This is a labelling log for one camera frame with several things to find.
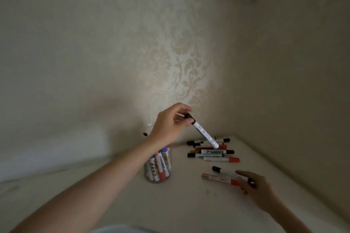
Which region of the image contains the person's right hand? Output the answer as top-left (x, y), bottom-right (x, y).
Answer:
top-left (235, 170), bottom-right (285, 214)

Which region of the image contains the bundle of assorted markers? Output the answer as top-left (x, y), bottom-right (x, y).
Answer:
top-left (145, 144), bottom-right (172, 183)

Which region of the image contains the person's left forearm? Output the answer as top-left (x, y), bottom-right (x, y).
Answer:
top-left (9, 137), bottom-right (164, 233)

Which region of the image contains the person's left hand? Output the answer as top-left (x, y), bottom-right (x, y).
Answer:
top-left (147, 102), bottom-right (195, 149)

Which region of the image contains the black cap white marker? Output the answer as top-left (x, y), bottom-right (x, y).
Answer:
top-left (212, 166), bottom-right (253, 186)
top-left (184, 114), bottom-right (220, 150)

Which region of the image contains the person's pale shirt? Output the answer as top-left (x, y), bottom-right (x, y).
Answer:
top-left (90, 224), bottom-right (159, 233)

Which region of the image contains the red cap white marker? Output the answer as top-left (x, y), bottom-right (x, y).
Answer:
top-left (202, 173), bottom-right (241, 187)

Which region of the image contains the white table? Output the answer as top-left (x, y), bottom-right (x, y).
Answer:
top-left (0, 135), bottom-right (350, 233)

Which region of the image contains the clear plastic jar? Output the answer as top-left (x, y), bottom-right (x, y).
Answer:
top-left (141, 123), bottom-right (173, 184)

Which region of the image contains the row of assorted markers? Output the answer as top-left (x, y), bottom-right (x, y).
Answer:
top-left (187, 137), bottom-right (240, 163)

